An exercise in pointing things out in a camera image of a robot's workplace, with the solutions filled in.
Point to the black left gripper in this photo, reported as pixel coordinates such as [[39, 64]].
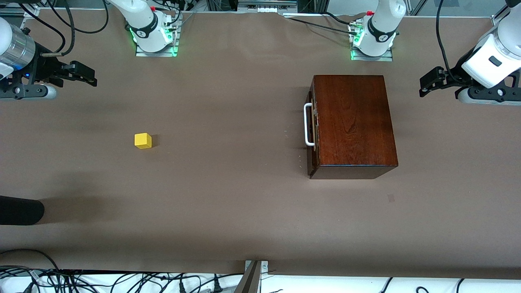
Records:
[[456, 73]]

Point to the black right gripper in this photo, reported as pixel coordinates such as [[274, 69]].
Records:
[[42, 67]]

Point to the yellow cube block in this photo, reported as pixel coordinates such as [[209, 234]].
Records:
[[143, 141]]

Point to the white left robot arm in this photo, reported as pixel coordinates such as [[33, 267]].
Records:
[[380, 38]]

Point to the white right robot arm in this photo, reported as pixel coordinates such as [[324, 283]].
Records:
[[146, 34]]

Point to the dark brown wooden cabinet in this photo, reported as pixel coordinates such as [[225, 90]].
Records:
[[354, 122]]

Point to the aluminium corner profile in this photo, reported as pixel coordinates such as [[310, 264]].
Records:
[[498, 21]]

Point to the black cylinder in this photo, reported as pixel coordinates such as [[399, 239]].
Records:
[[20, 210]]

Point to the gray socket strip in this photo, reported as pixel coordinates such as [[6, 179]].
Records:
[[266, 3]]

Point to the black power plug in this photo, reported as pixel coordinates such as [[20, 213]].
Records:
[[182, 287], [217, 287]]

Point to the gray aluminium profile bar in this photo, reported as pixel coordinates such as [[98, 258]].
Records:
[[248, 280]]

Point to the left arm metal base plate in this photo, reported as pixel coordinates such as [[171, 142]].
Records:
[[386, 58]]

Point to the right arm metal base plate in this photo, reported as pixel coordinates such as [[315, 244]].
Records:
[[142, 54]]

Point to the silver corner bracket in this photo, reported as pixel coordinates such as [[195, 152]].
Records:
[[263, 266]]

